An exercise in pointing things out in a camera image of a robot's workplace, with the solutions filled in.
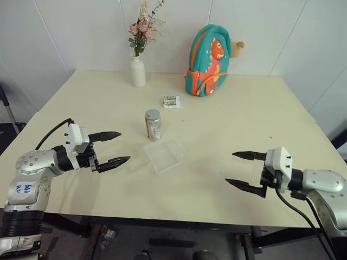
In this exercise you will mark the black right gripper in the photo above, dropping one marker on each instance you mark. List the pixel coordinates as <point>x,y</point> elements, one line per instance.
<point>268,180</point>

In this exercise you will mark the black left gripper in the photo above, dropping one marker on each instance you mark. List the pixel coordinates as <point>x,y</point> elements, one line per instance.
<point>86,157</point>

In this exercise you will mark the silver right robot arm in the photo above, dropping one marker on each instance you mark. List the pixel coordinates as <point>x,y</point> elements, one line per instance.
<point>322,195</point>

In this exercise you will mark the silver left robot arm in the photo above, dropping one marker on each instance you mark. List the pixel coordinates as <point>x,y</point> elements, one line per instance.
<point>29,173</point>

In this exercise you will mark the clear jar with grey lid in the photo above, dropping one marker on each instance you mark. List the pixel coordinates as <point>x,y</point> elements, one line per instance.
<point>153,125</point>

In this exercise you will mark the clear plastic tray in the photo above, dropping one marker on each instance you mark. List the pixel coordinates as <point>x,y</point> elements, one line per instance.
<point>164,155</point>

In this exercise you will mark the small battery pack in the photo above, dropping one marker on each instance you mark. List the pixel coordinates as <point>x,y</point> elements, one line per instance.
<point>171,101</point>

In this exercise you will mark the white ceramic vase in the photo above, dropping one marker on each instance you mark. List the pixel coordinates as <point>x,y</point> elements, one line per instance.
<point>137,71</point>

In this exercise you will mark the black stand with base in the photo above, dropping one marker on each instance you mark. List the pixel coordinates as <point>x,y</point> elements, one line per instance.
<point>8,108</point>

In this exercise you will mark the dark rounded robot foot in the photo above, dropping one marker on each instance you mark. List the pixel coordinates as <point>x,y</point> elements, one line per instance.
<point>141,256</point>

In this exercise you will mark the teal dinosaur kids backpack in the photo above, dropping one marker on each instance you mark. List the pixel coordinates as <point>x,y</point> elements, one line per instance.
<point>208,61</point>

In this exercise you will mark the beige plush toy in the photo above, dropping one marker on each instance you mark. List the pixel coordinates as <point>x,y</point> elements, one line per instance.
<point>238,48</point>

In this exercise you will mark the dried pink flower bouquet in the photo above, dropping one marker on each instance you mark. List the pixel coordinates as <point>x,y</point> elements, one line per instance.
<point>145,27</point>

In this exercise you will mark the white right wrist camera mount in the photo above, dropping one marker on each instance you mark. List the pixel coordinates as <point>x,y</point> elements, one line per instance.
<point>280,162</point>

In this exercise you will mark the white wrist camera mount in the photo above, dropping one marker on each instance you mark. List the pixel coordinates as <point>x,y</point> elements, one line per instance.
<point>75,138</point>
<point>280,162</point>

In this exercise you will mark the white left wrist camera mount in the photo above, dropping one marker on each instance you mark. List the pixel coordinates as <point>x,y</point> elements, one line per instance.
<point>75,138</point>

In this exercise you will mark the black metal table frame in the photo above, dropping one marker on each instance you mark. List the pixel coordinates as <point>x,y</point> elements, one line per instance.
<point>162,230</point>

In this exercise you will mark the black object at wall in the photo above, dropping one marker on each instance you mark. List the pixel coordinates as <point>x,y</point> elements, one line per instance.
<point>340,135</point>

